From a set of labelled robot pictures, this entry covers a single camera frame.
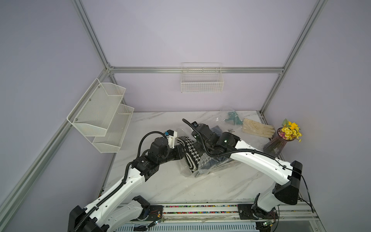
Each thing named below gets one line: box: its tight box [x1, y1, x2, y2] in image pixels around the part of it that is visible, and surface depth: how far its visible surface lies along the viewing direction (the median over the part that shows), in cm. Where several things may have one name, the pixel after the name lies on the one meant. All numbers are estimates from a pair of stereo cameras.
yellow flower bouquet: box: [278, 118, 303, 143], surface depth 80 cm
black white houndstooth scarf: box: [176, 135, 202, 173], surface depth 73 cm
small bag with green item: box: [224, 111, 243, 126], surface depth 113 cm
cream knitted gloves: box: [242, 117, 276, 139], surface depth 113 cm
